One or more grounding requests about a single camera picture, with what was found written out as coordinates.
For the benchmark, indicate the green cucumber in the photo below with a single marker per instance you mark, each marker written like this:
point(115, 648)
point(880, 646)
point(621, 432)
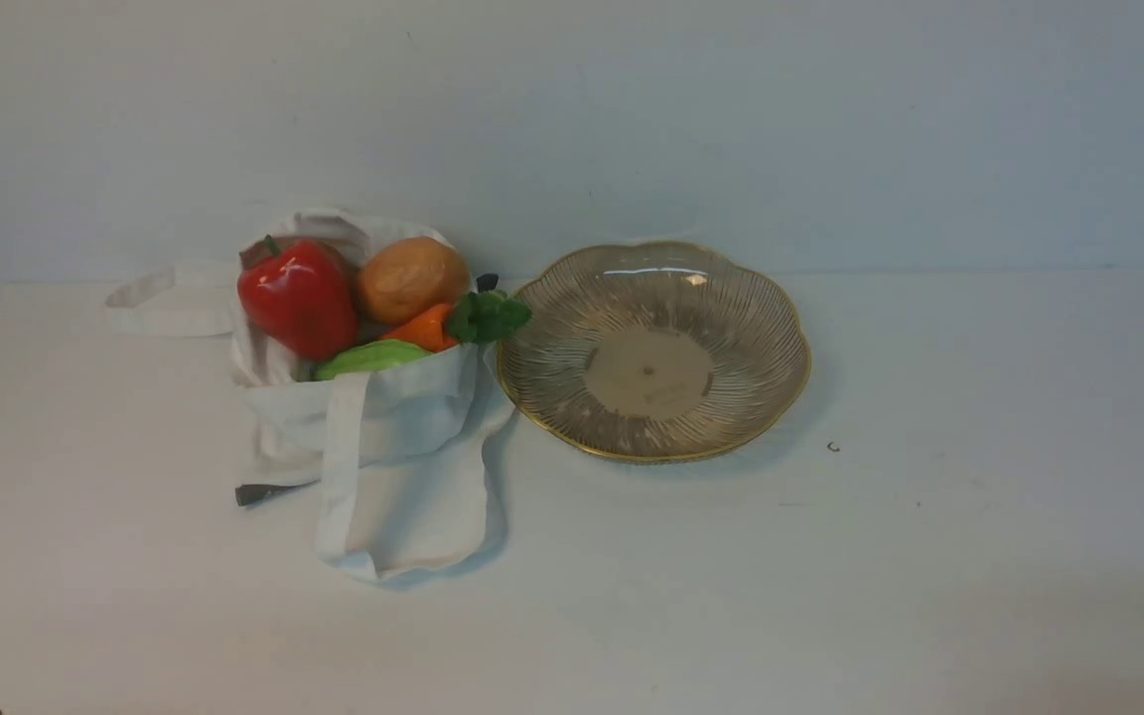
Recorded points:
point(372, 357)

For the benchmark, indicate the orange carrot with green leaves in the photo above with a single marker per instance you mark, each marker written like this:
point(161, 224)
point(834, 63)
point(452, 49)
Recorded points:
point(479, 318)

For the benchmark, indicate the white canvas tote bag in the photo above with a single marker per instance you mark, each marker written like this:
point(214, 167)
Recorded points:
point(397, 457)

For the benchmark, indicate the brown potato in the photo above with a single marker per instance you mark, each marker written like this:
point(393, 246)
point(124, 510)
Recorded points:
point(410, 276)

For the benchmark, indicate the red bell pepper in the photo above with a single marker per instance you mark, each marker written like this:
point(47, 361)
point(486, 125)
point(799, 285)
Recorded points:
point(299, 292)

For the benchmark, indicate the gold wire basket plate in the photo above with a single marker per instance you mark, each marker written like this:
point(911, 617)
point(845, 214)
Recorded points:
point(658, 353)

